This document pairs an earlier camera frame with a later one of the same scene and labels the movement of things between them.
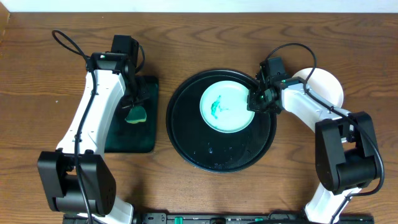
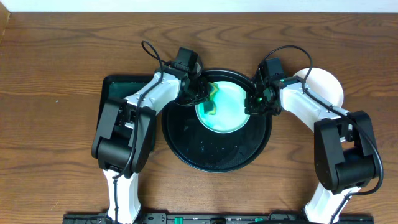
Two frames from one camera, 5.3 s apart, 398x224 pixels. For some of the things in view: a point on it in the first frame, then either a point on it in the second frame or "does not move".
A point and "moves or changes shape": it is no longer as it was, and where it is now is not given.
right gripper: [252, 105] does not move
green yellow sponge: [136, 114] moves or changes shape
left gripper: [134, 101] to [199, 92]
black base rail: [262, 218] does not move
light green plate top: [224, 107] moves or changes shape
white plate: [322, 84] does not move
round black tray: [211, 150] does not move
